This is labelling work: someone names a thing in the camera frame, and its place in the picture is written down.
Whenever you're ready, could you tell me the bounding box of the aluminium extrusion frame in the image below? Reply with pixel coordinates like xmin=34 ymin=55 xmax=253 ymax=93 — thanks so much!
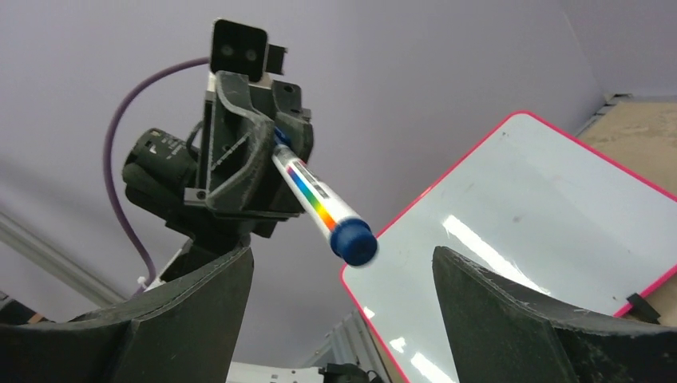
xmin=299 ymin=310 xmax=390 ymax=382

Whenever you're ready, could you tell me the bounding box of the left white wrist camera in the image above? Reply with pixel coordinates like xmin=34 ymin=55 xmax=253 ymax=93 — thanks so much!
xmin=208 ymin=18 xmax=287 ymax=83

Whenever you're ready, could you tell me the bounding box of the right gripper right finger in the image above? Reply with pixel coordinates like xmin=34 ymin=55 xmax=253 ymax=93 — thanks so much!
xmin=432 ymin=247 xmax=676 ymax=382

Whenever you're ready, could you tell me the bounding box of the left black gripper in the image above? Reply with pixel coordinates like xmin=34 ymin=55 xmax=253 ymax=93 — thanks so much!
xmin=184 ymin=71 xmax=315 ymax=238

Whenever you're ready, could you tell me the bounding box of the blue marker cap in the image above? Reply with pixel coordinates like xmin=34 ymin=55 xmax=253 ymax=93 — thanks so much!
xmin=329 ymin=218 xmax=378 ymax=267

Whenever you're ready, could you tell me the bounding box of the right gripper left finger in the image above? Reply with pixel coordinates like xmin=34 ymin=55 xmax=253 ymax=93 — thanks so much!
xmin=1 ymin=248 xmax=254 ymax=382

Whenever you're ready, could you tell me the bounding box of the white whiteboard marker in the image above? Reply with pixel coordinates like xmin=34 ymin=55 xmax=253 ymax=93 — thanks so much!
xmin=272 ymin=144 xmax=362 ymax=240

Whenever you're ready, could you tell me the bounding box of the red framed whiteboard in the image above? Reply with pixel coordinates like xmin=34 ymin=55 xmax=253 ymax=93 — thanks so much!
xmin=341 ymin=111 xmax=676 ymax=382

